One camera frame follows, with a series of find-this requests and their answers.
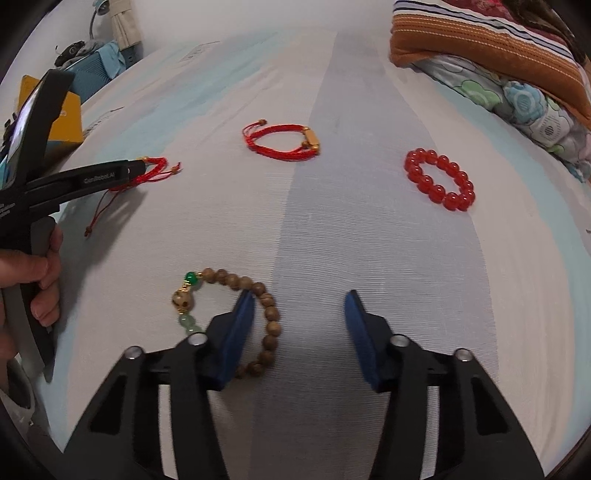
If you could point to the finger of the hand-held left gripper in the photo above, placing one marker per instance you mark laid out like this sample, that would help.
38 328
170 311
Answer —
92 177
51 106

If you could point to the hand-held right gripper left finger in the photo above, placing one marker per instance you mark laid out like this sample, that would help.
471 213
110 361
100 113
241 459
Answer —
235 337

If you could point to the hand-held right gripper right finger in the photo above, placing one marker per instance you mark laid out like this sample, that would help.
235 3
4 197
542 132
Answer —
362 341

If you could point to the blue and yellow cardboard box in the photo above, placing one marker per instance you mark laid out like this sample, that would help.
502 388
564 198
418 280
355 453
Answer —
69 120

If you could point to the person's left hand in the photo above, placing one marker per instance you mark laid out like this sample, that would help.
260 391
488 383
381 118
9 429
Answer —
27 267

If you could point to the black clutter on suitcase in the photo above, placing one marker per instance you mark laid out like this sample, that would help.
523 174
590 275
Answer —
74 50

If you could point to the teal suitcase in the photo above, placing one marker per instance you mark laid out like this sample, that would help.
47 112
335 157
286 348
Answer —
99 69

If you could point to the blue desk lamp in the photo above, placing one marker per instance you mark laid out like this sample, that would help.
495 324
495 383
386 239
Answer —
98 18

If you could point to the beige curtain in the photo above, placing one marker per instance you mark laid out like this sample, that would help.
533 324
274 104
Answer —
125 27

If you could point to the striped bed sheet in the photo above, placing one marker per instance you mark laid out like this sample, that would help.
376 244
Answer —
369 230

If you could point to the floral quilt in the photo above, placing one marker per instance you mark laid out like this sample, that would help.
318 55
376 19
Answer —
521 101

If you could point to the striped orange pillow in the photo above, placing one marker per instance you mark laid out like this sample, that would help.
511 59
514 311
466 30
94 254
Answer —
485 41

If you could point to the brown blanket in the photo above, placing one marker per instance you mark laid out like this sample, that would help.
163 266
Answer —
535 11

